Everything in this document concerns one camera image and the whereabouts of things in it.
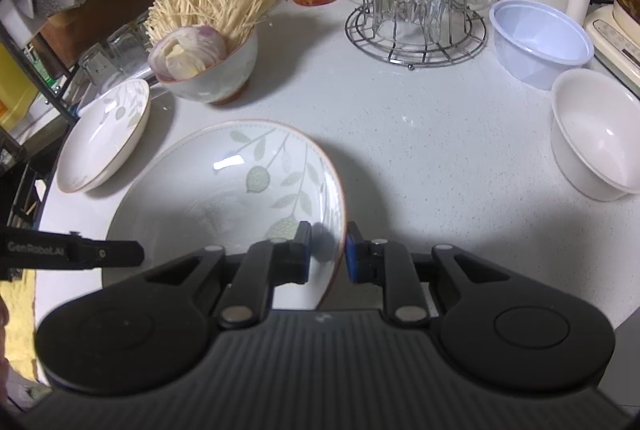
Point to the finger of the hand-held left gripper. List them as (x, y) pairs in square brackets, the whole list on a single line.
[(75, 254)]

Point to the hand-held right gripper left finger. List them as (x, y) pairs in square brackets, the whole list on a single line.
[(303, 255)]

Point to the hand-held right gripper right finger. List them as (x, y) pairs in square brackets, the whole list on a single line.
[(352, 255)]

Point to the large leaf-pattern ceramic bowl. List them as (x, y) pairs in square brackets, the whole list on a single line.
[(225, 190)]

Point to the plain white bowl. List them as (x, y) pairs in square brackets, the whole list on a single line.
[(595, 135)]

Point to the yellow cloth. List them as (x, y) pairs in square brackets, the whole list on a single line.
[(20, 325)]

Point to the small leaf-pattern ceramic dish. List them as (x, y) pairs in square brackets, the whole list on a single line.
[(102, 135)]

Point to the yellow bottle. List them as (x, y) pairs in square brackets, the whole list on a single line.
[(12, 85)]

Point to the ceramic bowl holding vegetables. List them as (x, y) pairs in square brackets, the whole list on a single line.
[(220, 80)]

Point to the black metal kitchen rack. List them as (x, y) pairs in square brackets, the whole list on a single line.
[(30, 55)]

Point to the clear glass cup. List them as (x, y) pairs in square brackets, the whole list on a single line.
[(117, 50)]

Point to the halved purple onion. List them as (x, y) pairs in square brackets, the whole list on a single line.
[(187, 50)]

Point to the translucent plastic bowl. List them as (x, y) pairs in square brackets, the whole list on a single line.
[(542, 43)]

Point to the glass kettle on cream base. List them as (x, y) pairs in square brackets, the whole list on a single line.
[(622, 20)]

